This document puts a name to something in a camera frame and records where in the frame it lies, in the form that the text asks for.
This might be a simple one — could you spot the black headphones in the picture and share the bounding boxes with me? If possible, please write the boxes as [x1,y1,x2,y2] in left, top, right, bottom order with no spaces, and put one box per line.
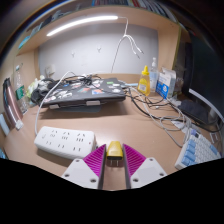
[29,78,58,104]

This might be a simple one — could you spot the white hanging cable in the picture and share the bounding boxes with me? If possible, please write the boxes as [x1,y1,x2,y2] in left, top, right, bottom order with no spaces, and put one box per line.
[110,16,145,74]

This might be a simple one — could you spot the white wall socket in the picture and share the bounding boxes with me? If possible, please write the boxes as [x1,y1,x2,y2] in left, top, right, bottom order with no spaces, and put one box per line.
[44,64,57,78]

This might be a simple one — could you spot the white power strip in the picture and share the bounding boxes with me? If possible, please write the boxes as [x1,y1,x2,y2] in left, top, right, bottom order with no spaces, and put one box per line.
[33,125,98,160]

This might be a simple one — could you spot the black pouch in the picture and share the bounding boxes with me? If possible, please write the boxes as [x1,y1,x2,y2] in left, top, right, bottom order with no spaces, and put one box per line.
[179,99,211,124]

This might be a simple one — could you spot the small white lump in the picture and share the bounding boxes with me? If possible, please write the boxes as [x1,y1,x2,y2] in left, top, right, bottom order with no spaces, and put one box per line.
[14,119,25,131]

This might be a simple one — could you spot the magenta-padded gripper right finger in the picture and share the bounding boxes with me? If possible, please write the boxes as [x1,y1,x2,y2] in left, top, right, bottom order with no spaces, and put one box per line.
[122,143,168,190]

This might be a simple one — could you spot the clear pump bottle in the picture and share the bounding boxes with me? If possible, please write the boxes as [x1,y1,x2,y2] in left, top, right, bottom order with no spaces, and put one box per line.
[148,56,160,93]

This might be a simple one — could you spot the yellow charger block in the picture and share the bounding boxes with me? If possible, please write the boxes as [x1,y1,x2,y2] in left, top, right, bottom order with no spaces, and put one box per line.
[105,140,124,168]

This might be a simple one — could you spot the black sticker-covered laptop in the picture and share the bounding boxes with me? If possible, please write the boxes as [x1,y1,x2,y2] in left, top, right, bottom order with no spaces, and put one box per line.
[41,77,128,110]

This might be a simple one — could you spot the white and blue keyboard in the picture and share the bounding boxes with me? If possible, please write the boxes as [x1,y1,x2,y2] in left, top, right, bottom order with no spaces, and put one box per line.
[174,129,222,171]

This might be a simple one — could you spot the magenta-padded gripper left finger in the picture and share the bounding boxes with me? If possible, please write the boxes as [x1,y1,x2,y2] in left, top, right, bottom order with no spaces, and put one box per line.
[61,143,108,190]

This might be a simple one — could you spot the tangled grey desk cables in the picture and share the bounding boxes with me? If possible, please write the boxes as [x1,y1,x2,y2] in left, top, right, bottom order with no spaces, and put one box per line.
[128,86,198,148]

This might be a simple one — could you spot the small white cylinder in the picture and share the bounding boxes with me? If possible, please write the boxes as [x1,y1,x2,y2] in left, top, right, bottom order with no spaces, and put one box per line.
[0,113,11,137]

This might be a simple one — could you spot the pink and black thermos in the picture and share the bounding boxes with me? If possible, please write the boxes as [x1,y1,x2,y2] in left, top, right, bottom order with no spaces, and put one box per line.
[2,77,24,130]

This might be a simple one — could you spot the green and white plush toy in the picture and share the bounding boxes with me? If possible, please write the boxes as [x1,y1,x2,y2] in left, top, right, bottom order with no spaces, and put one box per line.
[26,74,46,99]

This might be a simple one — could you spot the black cable bundle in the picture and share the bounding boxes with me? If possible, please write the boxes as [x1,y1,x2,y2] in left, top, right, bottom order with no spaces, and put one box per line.
[63,74,101,86]

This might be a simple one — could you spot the white power strip cable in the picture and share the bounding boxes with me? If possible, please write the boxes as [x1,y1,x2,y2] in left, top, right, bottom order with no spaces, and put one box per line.
[34,70,76,136]

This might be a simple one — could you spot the clear plastic water bottle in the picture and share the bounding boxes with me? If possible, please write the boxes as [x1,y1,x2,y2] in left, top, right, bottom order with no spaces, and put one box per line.
[13,64,30,115]

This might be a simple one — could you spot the black computer monitor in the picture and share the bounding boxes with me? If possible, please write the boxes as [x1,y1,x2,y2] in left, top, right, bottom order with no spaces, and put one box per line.
[186,33,224,128]

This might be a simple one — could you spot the yellow squeeze bottle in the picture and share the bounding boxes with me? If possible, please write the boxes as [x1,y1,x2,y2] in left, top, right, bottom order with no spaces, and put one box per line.
[137,65,152,97]

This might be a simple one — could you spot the white light bar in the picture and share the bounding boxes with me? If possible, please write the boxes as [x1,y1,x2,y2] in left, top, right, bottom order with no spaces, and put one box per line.
[45,15,119,38]

